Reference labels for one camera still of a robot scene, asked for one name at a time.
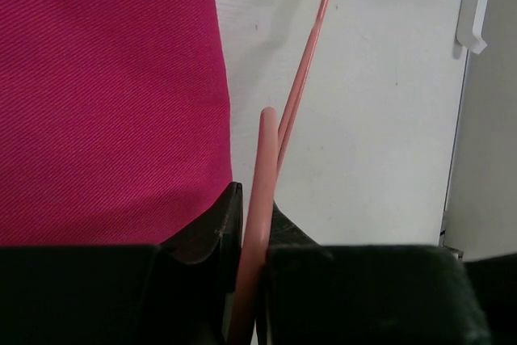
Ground white clothes rack with rail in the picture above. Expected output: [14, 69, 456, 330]
[456, 0, 488, 54]

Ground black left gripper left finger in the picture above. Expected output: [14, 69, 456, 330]
[1, 183, 243, 344]

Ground pink wire hanger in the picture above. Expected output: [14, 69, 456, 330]
[226, 0, 330, 344]

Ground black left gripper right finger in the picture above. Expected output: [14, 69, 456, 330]
[258, 209, 491, 344]

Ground pink trousers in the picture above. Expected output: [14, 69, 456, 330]
[1, 0, 232, 246]

